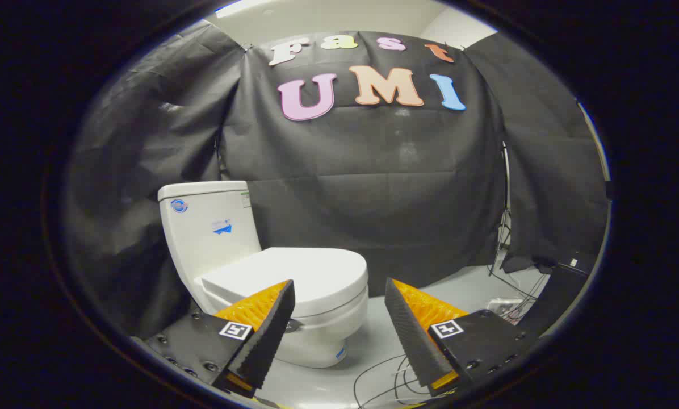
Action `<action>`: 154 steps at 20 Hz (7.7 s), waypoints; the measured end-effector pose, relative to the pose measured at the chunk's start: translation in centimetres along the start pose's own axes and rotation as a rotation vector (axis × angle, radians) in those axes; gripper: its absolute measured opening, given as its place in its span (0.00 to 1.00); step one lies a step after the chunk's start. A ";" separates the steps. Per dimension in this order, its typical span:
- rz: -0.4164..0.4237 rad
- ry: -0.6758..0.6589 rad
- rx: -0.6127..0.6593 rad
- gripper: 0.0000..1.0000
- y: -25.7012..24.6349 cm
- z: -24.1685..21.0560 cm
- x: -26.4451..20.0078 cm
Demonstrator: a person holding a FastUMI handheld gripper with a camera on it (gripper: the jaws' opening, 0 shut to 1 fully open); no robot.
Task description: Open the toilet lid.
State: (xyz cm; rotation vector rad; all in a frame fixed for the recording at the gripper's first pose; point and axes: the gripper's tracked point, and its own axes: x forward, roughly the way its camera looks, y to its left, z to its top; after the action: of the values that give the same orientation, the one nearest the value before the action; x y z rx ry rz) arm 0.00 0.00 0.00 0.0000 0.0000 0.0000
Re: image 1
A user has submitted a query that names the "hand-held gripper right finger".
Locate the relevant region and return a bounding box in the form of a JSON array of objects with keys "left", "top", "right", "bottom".
[{"left": 384, "top": 277, "right": 539, "bottom": 397}]

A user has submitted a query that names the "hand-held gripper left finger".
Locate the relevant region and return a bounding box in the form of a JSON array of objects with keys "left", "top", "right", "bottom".
[{"left": 145, "top": 279, "right": 296, "bottom": 398}]

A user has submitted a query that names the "white toilet lid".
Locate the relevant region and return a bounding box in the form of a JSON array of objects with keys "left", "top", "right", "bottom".
[{"left": 200, "top": 247, "right": 369, "bottom": 319}]

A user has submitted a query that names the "white ceramic toilet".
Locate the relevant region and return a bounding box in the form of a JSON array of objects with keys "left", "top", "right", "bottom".
[{"left": 158, "top": 181, "right": 370, "bottom": 369}]

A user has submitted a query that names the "thin metal stand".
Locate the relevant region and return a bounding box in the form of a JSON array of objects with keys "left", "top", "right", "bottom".
[{"left": 489, "top": 142, "right": 514, "bottom": 277}]

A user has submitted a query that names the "black box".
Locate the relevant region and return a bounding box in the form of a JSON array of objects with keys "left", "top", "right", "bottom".
[{"left": 520, "top": 264, "right": 591, "bottom": 337}]

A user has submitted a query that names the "black backdrop cloth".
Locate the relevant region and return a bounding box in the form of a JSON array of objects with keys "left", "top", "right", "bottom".
[{"left": 64, "top": 20, "right": 610, "bottom": 341}]

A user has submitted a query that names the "tangle of black cables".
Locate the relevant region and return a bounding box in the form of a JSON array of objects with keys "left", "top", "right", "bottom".
[{"left": 354, "top": 267, "right": 544, "bottom": 408}]

